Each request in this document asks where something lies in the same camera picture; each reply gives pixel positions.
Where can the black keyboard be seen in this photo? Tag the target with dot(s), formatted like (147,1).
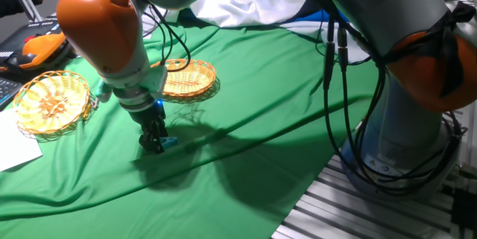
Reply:
(7,92)

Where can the white paper sheet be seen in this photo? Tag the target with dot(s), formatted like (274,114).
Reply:
(15,146)

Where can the grey plastic clothespin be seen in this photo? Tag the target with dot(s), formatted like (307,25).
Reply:
(95,102)

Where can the yellow plastic clothespin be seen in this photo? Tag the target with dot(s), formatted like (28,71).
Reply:
(87,111)

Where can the white blue black cloth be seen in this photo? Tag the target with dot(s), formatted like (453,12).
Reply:
(242,8)

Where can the orange black teach pendant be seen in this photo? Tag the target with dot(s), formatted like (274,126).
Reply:
(33,51)

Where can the oval orange wicker basket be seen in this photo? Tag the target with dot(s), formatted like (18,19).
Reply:
(194,79)

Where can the green cloth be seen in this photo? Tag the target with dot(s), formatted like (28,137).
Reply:
(74,194)

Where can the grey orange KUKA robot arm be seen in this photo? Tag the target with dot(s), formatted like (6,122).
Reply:
(372,0)

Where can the dark-sleeved forearm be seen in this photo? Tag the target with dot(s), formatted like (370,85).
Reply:
(15,2)

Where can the blue plastic clothespin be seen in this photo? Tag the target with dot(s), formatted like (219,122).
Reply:
(170,142)

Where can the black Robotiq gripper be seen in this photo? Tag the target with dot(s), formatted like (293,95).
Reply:
(149,116)

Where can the green wrist camera bracket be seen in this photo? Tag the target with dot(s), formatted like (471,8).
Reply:
(156,80)

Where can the round yellow wicker basket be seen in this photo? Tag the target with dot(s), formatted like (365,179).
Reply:
(50,103)

